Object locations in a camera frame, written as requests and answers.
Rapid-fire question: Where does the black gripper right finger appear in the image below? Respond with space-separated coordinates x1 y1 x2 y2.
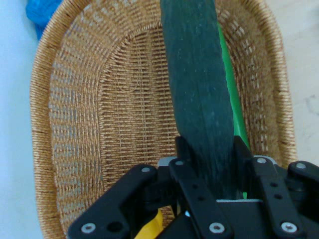
233 135 319 239

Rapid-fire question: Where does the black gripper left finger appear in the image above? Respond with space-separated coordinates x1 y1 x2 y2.
66 135 235 239

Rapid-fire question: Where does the woven wicker basket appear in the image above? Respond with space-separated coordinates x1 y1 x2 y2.
29 0 298 239

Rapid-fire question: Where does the dark green cucumber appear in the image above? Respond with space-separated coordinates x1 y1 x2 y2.
159 0 236 201

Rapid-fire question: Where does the light green chili pepper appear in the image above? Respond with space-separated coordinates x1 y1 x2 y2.
216 21 251 200

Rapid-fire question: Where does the yellow bell pepper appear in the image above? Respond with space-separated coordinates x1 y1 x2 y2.
134 208 164 239

